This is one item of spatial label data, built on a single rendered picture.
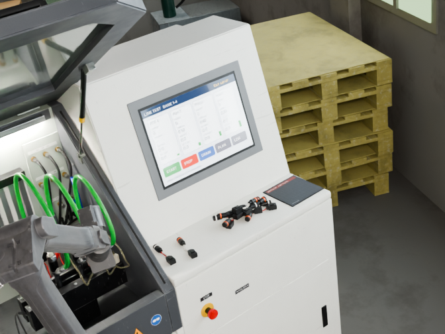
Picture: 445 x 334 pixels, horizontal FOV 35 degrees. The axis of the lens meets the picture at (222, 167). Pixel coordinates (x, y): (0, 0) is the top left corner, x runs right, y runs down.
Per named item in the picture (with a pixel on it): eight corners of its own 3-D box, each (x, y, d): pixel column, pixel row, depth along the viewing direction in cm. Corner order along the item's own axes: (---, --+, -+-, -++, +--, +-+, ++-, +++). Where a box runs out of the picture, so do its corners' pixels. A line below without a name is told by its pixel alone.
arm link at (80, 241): (-6, 259, 131) (47, 238, 130) (-15, 230, 132) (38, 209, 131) (75, 260, 173) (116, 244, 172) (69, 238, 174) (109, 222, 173)
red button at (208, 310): (209, 325, 228) (206, 313, 226) (202, 319, 231) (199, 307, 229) (221, 317, 231) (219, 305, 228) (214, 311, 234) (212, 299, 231)
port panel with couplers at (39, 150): (49, 226, 243) (25, 148, 229) (45, 222, 246) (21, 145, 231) (81, 211, 250) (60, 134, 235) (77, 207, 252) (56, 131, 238)
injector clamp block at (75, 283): (41, 348, 221) (28, 311, 214) (28, 333, 228) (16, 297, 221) (132, 297, 238) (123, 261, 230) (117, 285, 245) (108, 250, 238)
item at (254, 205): (229, 236, 236) (227, 222, 233) (210, 224, 244) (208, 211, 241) (279, 208, 247) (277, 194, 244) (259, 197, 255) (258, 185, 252)
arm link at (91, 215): (70, 254, 169) (102, 242, 168) (57, 209, 172) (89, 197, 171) (88, 258, 180) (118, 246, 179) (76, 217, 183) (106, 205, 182)
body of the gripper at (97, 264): (103, 231, 189) (104, 224, 182) (116, 266, 186) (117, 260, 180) (80, 239, 187) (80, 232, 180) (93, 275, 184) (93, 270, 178)
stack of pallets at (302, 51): (400, 193, 427) (398, 57, 386) (273, 226, 413) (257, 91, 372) (324, 120, 532) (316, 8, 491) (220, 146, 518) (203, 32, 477)
